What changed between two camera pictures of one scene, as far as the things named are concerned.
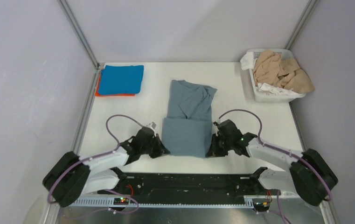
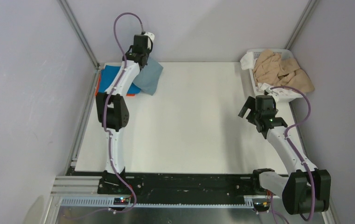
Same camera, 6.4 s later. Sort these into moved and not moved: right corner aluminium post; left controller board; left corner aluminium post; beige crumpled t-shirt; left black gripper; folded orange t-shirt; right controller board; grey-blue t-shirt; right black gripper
Moved: left black gripper; right black gripper; grey-blue t-shirt
Not moved: left corner aluminium post; right corner aluminium post; left controller board; right controller board; folded orange t-shirt; beige crumpled t-shirt
